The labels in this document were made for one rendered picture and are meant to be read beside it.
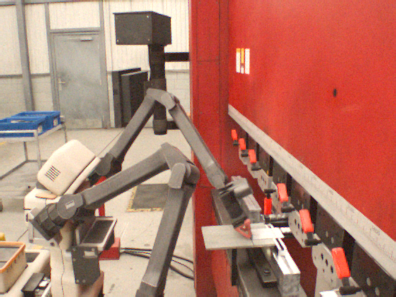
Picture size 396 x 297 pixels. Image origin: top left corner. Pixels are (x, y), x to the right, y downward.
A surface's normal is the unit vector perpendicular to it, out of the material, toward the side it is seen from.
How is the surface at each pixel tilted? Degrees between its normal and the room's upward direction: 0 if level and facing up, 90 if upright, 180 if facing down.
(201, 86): 90
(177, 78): 90
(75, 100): 90
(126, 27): 90
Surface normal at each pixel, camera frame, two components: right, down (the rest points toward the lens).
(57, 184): -0.01, 0.25
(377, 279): -1.00, 0.04
